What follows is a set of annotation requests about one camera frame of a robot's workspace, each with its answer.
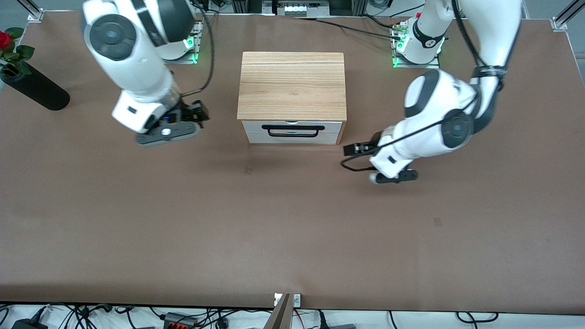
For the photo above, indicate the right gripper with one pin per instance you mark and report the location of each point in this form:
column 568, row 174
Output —
column 186, row 111

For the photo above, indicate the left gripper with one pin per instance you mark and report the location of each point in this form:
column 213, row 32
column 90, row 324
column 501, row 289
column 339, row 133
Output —
column 374, row 143

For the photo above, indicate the white-fronted wooden drawer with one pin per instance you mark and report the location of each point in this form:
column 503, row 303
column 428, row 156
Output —
column 251, row 127

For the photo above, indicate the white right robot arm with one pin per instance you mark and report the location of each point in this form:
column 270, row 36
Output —
column 132, row 64

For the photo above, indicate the light wooden drawer cabinet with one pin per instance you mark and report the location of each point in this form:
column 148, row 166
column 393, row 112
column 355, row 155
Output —
column 292, row 87

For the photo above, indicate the white terminal block device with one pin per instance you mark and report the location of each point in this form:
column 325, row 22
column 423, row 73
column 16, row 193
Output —
column 299, row 8

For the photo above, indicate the black cylindrical vase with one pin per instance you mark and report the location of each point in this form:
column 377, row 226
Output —
column 39, row 89

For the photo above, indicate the black power plug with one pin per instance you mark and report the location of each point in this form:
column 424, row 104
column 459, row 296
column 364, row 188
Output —
column 321, row 320

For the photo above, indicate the black box with red connectors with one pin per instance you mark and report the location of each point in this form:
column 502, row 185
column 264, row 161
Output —
column 180, row 321

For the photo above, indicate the black power adapter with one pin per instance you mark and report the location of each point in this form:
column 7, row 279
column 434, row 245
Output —
column 27, row 324

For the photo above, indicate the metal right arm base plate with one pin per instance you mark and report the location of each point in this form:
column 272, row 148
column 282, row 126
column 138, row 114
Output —
column 194, row 57

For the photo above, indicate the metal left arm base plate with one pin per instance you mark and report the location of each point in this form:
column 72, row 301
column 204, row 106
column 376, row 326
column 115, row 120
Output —
column 434, row 65

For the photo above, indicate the white table edge bracket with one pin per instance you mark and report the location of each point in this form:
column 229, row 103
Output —
column 297, row 299

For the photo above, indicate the brown camera mount post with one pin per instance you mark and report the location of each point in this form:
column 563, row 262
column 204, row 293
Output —
column 279, row 315

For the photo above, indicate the aluminium corner bracket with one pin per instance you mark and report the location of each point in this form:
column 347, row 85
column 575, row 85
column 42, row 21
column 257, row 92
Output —
column 35, row 13
column 561, row 20

